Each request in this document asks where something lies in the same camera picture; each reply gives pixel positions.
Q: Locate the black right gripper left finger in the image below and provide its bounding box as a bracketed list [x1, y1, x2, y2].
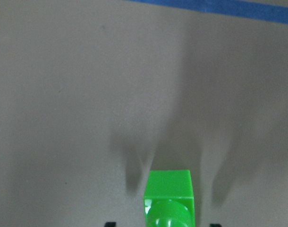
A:
[104, 222, 116, 227]

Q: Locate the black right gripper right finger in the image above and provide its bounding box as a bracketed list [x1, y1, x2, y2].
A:
[209, 223, 222, 227]

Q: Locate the green block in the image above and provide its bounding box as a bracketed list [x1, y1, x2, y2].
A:
[143, 170, 195, 227]

